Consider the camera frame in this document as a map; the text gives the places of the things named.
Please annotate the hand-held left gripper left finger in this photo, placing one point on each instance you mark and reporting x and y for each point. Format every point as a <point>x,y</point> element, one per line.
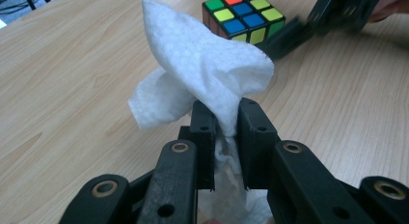
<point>204,143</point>

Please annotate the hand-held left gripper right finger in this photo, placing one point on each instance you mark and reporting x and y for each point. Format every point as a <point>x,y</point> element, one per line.
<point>255,146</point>

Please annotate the multicoloured puzzle cube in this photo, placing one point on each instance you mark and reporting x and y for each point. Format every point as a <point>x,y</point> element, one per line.
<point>241,14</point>

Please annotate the white wet wipe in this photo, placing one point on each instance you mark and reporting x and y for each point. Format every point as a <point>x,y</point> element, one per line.
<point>199,56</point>

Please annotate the black folding chair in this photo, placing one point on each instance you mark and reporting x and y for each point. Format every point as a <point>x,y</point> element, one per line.
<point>32,0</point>

